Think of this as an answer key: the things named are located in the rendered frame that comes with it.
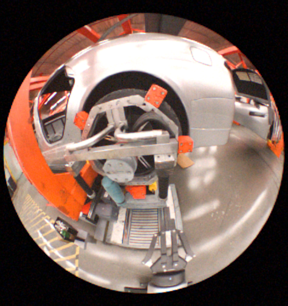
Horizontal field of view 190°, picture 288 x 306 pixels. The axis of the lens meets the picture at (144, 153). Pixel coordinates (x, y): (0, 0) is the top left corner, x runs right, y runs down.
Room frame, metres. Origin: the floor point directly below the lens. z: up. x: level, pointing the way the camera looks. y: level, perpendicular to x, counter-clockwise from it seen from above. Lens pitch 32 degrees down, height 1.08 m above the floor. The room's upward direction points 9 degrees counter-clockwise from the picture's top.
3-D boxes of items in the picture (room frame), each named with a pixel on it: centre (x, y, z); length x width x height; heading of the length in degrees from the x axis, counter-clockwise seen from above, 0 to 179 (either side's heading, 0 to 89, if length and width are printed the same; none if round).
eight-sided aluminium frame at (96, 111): (0.43, 0.09, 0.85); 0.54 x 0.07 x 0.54; 83
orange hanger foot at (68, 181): (0.52, 0.60, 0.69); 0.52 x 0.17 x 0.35; 173
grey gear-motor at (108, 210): (0.44, 0.40, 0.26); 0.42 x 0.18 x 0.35; 173
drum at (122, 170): (0.36, 0.10, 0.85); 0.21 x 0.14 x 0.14; 173
